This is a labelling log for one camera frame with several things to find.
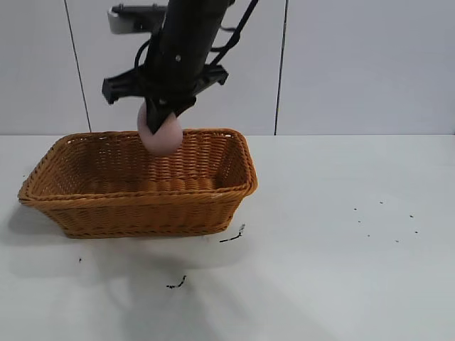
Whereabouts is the black camera cable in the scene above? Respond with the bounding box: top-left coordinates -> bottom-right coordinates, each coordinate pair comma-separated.
134,38 -> 152,71

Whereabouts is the brown woven wicker basket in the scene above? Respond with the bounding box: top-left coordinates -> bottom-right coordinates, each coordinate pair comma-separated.
17,128 -> 259,239

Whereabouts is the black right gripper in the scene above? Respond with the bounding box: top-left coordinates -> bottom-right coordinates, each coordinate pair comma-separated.
102,53 -> 230,136

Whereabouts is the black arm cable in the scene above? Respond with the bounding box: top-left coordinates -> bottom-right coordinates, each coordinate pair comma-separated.
209,0 -> 260,69

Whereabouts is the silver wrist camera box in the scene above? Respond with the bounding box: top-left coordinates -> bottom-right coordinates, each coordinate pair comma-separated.
107,3 -> 168,36

